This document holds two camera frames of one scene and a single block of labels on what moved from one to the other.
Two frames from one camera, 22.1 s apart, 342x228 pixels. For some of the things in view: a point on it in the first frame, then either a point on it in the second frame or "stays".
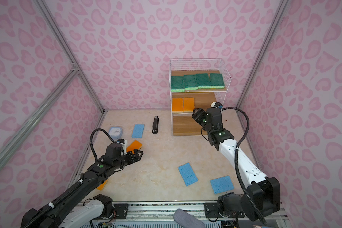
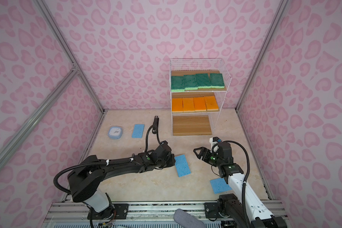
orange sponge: (101, 186) → (211, 103)
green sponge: (203, 81) stays
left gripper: (133, 159) → (172, 159)
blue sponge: (137, 131) stays
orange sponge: (135, 145) → (199, 104)
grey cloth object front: (185, 220) stays
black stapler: (155, 125) stays
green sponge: (190, 82) stays
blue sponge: (188, 174) → (182, 167)
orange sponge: (177, 105) stays
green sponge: (177, 83) stays
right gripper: (200, 113) → (204, 151)
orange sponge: (188, 104) stays
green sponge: (216, 80) stays
